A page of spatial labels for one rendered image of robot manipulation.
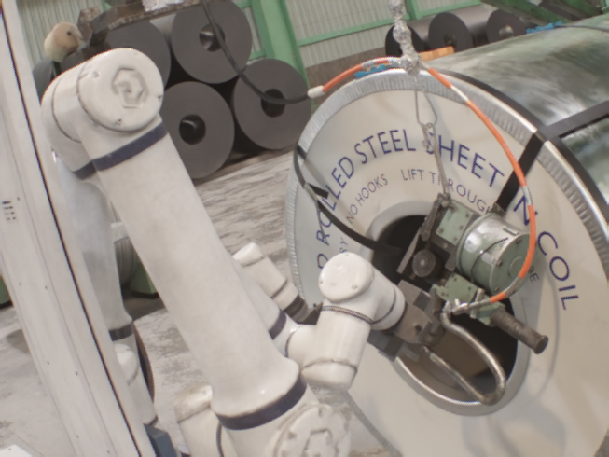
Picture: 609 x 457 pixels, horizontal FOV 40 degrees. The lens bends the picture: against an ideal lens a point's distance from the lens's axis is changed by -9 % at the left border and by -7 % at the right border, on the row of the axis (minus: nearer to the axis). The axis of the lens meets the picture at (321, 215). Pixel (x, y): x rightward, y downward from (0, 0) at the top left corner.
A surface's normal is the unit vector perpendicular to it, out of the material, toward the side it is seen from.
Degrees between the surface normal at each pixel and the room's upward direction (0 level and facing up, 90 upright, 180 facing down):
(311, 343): 47
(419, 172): 90
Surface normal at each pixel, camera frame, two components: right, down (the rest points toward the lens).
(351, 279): -0.36, -0.44
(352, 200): -0.76, 0.32
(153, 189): 0.33, 0.15
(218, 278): 0.67, -0.07
